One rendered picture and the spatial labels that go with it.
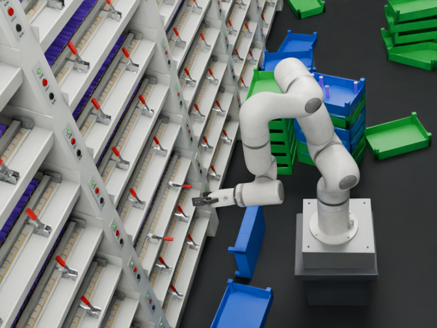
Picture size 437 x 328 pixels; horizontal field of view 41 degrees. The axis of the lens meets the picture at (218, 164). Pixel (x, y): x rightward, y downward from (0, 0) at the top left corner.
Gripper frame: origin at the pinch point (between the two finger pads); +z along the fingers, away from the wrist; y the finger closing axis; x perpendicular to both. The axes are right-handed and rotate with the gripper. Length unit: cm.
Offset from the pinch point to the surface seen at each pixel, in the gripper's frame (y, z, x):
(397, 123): 138, -55, 6
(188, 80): 38, 16, 45
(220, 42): 82, 17, 63
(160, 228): -0.1, 19.2, -10.1
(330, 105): 82, -33, 24
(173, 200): 12.3, 18.5, -1.7
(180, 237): 20.5, 23.0, -19.3
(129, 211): -20.7, 17.7, 1.8
